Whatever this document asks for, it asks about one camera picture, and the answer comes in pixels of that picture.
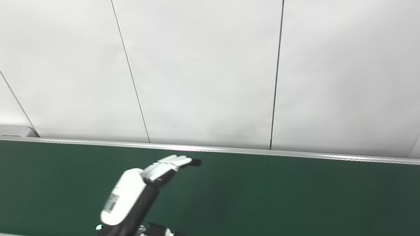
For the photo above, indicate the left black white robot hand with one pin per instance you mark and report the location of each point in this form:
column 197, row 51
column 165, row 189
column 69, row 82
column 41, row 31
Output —
column 129, row 197

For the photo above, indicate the green conveyor belt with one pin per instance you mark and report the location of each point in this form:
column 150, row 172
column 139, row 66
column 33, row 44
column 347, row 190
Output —
column 295, row 207

